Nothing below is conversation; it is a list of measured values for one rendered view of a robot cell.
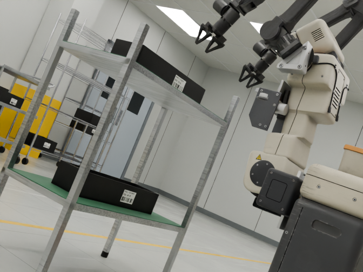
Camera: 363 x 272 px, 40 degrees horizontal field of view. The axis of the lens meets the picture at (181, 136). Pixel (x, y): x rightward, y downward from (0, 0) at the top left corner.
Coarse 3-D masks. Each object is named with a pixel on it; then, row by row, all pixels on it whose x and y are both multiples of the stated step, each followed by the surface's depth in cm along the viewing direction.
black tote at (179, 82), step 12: (120, 48) 224; (144, 48) 218; (144, 60) 220; (156, 60) 227; (156, 72) 229; (168, 72) 236; (180, 72) 243; (180, 84) 246; (192, 84) 254; (192, 96) 256
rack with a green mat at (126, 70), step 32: (64, 32) 219; (96, 64) 228; (128, 64) 195; (160, 96) 247; (96, 128) 195; (224, 128) 266; (0, 192) 216; (64, 192) 209; (64, 224) 192; (160, 224) 244
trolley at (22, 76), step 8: (0, 72) 487; (8, 72) 537; (16, 72) 504; (24, 80) 566; (32, 80) 530; (48, 88) 559; (0, 104) 499; (40, 104) 558; (0, 112) 571; (24, 112) 536; (16, 160) 552
